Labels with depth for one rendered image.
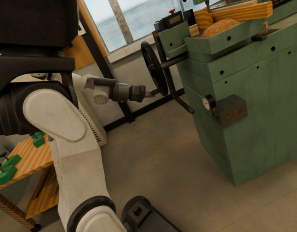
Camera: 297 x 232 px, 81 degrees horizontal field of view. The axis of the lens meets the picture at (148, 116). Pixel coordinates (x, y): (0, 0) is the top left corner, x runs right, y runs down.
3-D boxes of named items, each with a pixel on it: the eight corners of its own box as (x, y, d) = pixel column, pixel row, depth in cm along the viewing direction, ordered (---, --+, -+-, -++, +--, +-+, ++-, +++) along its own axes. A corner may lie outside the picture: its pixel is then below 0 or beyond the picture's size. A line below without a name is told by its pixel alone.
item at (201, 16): (188, 30, 93) (184, 14, 89) (190, 29, 93) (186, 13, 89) (208, 29, 74) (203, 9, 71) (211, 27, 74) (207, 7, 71)
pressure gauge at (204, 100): (204, 110, 77) (200, 95, 73) (212, 107, 77) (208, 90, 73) (212, 116, 71) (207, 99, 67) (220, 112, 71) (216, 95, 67)
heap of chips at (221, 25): (199, 36, 69) (197, 29, 67) (227, 23, 69) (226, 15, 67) (210, 36, 61) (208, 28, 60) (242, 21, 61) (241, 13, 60)
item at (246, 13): (186, 26, 108) (185, 19, 106) (189, 25, 108) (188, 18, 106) (266, 17, 53) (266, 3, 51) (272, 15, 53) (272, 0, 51)
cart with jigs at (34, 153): (53, 177, 191) (10, 133, 161) (100, 154, 193) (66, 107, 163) (31, 239, 133) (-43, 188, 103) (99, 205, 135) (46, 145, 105)
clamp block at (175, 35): (159, 49, 95) (153, 33, 91) (181, 39, 95) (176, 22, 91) (167, 52, 82) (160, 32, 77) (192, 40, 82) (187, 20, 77)
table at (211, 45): (151, 51, 116) (148, 42, 114) (192, 32, 117) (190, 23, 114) (188, 66, 63) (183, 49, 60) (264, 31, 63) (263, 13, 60)
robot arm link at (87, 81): (105, 102, 81) (75, 93, 75) (105, 90, 88) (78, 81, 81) (110, 93, 78) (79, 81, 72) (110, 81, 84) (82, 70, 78)
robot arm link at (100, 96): (118, 108, 81) (93, 107, 78) (117, 93, 88) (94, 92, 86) (120, 88, 73) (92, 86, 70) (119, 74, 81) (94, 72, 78)
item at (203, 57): (173, 53, 106) (171, 47, 104) (204, 39, 106) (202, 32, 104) (205, 63, 71) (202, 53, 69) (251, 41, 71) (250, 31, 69)
